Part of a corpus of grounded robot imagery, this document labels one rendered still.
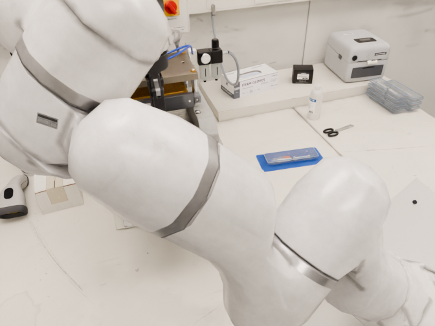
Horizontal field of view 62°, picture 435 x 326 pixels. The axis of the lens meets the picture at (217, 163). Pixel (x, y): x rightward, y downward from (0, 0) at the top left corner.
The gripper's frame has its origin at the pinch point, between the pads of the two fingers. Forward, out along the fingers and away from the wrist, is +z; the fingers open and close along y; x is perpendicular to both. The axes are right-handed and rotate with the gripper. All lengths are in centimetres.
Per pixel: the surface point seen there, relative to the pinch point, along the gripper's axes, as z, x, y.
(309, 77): 20, 73, -56
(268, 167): 27.9, 35.1, -8.6
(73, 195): 23.4, -28.4, -8.2
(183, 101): -0.4, 8.2, -11.6
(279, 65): 22, 68, -77
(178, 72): -8.1, 8.1, -15.2
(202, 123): 4.0, 12.3, -5.5
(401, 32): 14, 137, -80
